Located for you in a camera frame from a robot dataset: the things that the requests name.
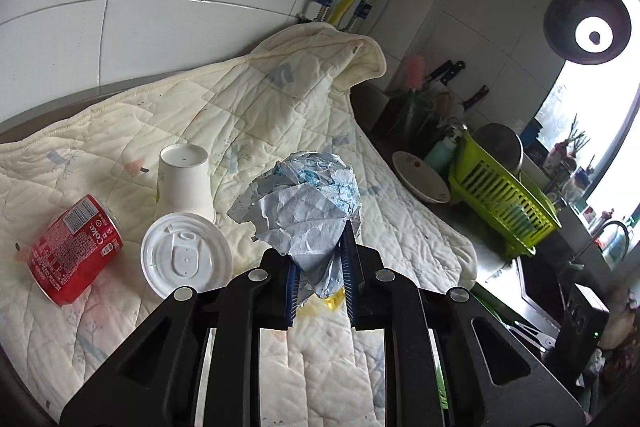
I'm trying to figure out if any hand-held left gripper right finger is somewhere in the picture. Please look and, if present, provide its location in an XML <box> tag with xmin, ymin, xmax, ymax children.
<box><xmin>342</xmin><ymin>224</ymin><xmax>586</xmax><ymax>427</ymax></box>

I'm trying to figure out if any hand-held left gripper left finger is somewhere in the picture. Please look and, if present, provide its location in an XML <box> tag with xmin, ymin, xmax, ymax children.
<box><xmin>60</xmin><ymin>249</ymin><xmax>301</xmax><ymax>427</ymax></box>

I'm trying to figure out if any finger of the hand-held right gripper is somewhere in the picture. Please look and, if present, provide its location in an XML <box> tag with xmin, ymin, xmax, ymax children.
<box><xmin>507</xmin><ymin>321</ymin><xmax>557</xmax><ymax>353</ymax></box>

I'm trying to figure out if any white blue paper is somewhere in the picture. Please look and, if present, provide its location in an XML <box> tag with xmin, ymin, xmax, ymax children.
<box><xmin>227</xmin><ymin>150</ymin><xmax>362</xmax><ymax>300</ymax></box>

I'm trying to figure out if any white plastic cup lid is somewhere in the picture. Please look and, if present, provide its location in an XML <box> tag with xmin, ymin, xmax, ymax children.
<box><xmin>141</xmin><ymin>211</ymin><xmax>235</xmax><ymax>300</ymax></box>

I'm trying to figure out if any white paper cup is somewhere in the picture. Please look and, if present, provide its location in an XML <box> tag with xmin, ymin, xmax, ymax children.
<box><xmin>155</xmin><ymin>144</ymin><xmax>217</xmax><ymax>225</ymax></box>

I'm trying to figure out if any red cola can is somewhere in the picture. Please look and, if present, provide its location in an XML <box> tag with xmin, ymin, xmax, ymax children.
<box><xmin>29</xmin><ymin>194</ymin><xmax>124</xmax><ymax>307</ymax></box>

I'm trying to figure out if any person's right hand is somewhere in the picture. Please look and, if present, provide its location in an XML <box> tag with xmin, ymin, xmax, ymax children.
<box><xmin>597</xmin><ymin>289</ymin><xmax>638</xmax><ymax>350</ymax></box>

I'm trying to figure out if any steel kitchen sink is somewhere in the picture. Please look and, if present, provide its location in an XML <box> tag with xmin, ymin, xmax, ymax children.
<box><xmin>517</xmin><ymin>252</ymin><xmax>571</xmax><ymax>328</ymax></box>

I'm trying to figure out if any metal faucet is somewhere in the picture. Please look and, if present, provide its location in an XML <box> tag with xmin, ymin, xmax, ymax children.
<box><xmin>570</xmin><ymin>221</ymin><xmax>631</xmax><ymax>269</ymax></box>

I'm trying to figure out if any green plastic dish rack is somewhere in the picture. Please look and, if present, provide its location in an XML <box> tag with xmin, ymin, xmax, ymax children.
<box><xmin>448</xmin><ymin>129</ymin><xmax>562</xmax><ymax>258</ymax></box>

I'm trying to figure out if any white ceramic bowl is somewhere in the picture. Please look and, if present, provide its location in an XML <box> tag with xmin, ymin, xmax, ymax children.
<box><xmin>391</xmin><ymin>151</ymin><xmax>452</xmax><ymax>204</ymax></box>

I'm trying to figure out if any potted windowsill plant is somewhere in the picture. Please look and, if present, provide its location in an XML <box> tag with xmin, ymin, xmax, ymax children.
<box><xmin>575</xmin><ymin>157</ymin><xmax>599</xmax><ymax>208</ymax></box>
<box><xmin>545</xmin><ymin>117</ymin><xmax>586</xmax><ymax>174</ymax></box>

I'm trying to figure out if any teal soap bottle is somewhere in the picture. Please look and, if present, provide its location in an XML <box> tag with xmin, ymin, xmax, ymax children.
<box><xmin>424</xmin><ymin>129</ymin><xmax>458</xmax><ymax>172</ymax></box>

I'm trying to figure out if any dark knife holder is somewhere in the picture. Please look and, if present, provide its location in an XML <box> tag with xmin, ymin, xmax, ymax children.
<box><xmin>372</xmin><ymin>91</ymin><xmax>451</xmax><ymax>148</ymax></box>

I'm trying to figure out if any stainless steel pot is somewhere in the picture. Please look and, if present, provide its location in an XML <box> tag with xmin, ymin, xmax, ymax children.
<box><xmin>472</xmin><ymin>123</ymin><xmax>525</xmax><ymax>172</ymax></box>

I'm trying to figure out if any cream quilted blanket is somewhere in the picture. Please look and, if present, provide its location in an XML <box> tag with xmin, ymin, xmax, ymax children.
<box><xmin>0</xmin><ymin>23</ymin><xmax>478</xmax><ymax>427</ymax></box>

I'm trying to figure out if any pink brush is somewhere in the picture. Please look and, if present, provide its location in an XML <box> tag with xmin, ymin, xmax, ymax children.
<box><xmin>402</xmin><ymin>54</ymin><xmax>426</xmax><ymax>92</ymax></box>

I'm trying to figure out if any hanging dark pan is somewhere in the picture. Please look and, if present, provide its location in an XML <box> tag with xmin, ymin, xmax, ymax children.
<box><xmin>543</xmin><ymin>0</ymin><xmax>631</xmax><ymax>65</ymax></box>

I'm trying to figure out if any black handled kitchen knife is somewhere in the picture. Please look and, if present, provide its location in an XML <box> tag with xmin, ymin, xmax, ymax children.
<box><xmin>462</xmin><ymin>85</ymin><xmax>490</xmax><ymax>112</ymax></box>
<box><xmin>426</xmin><ymin>61</ymin><xmax>453</xmax><ymax>82</ymax></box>
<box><xmin>441</xmin><ymin>62</ymin><xmax>467</xmax><ymax>86</ymax></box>

